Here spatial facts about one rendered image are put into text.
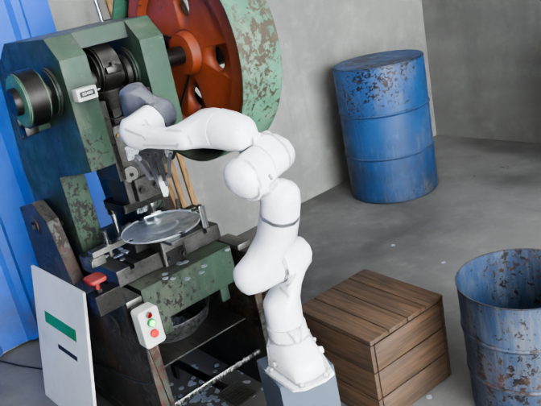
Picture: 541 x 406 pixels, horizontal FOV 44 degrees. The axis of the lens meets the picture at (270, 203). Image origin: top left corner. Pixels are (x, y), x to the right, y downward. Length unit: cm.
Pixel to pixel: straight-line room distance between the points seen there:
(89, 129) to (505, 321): 145
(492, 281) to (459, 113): 309
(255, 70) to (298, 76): 225
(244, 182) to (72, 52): 84
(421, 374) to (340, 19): 289
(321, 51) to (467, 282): 257
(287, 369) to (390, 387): 58
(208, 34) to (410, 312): 122
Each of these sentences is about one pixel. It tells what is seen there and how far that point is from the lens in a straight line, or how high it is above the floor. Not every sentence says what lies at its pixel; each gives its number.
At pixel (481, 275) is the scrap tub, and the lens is 253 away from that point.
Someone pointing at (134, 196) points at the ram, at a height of 91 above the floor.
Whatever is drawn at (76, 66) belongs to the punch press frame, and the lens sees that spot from 225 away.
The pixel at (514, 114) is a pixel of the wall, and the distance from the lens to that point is 526.
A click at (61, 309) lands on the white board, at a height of 47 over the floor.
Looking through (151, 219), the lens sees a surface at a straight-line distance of 254.
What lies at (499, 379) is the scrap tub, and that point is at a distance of 235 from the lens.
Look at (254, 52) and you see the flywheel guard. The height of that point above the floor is 132.
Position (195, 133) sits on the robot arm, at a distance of 179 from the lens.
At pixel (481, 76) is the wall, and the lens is 532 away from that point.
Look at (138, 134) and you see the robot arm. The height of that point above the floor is 122.
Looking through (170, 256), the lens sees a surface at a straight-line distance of 242.
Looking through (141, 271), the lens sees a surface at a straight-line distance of 241.
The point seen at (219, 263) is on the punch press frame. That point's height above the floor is 60.
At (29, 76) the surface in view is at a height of 140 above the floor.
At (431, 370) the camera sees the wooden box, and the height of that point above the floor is 8.
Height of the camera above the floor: 160
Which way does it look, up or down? 20 degrees down
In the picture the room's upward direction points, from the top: 12 degrees counter-clockwise
